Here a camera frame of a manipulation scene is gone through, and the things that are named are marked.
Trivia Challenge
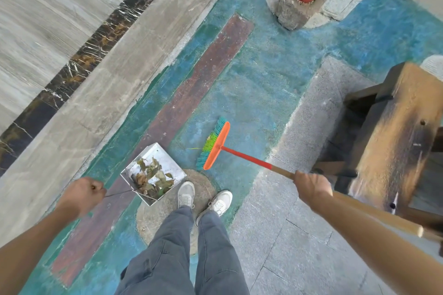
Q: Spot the person's left forearm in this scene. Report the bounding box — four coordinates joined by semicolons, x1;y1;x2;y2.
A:
0;206;82;295

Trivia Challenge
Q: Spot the person's right forearm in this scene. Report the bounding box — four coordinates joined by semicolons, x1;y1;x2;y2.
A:
311;193;443;295

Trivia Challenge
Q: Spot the square metal dustpan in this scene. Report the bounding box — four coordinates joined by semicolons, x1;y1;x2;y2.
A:
103;142;187;207

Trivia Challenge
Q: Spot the person's left white shoe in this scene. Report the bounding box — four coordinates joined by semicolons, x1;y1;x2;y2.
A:
177;181;196;210

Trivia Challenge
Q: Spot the person's right white shoe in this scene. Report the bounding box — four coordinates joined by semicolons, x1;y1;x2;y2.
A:
195;190;233;226

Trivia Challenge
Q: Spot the orange broom with wooden handle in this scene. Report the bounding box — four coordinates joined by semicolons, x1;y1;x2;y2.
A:
195;117;425;238

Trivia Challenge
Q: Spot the brown stone block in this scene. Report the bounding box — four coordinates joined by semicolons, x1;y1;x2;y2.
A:
275;0;328;31

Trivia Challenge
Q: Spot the person's right hand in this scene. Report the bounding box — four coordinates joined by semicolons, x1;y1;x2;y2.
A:
293;170;334;214

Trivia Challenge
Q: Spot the pile of dry leaves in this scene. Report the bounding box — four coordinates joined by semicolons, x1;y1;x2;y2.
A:
130;156;175;201

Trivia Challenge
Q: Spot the person's white shoe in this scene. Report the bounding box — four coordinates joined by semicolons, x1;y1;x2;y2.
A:
177;181;196;210
195;190;233;226

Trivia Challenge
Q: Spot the person's left leg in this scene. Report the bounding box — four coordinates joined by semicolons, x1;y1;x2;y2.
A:
114;205;196;295

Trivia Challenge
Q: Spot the dark burnt wooden stool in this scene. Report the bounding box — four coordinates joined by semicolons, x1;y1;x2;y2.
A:
311;62;443;216

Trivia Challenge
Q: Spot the person's leg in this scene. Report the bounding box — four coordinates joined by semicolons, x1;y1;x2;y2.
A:
114;205;196;295
193;210;250;295

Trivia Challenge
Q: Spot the person's right leg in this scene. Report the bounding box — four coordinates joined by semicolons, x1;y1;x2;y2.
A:
193;210;250;295

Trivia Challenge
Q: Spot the person's left hand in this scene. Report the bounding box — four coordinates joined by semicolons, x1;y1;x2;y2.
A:
55;177;107;220

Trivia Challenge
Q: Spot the round carved stone disc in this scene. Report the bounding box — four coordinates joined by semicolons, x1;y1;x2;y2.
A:
419;55;443;81

